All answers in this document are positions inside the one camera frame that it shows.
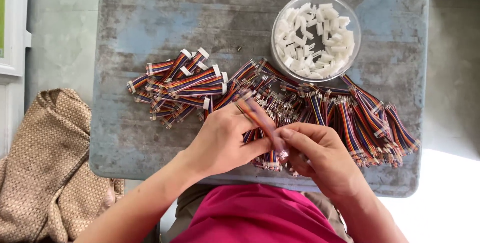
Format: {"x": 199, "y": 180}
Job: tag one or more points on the person's left hand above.
{"x": 219, "y": 141}

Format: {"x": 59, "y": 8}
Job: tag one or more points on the clear glass bowl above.
{"x": 279, "y": 53}

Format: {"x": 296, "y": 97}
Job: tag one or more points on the person's right hand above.
{"x": 330, "y": 164}

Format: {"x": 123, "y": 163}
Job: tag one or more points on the pink shirt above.
{"x": 255, "y": 216}

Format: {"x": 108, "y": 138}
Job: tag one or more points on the heap of white plastic connectors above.
{"x": 333, "y": 51}

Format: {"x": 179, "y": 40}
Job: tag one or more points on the beige woven bag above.
{"x": 45, "y": 168}

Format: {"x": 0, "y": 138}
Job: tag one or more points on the white door frame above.
{"x": 13, "y": 28}

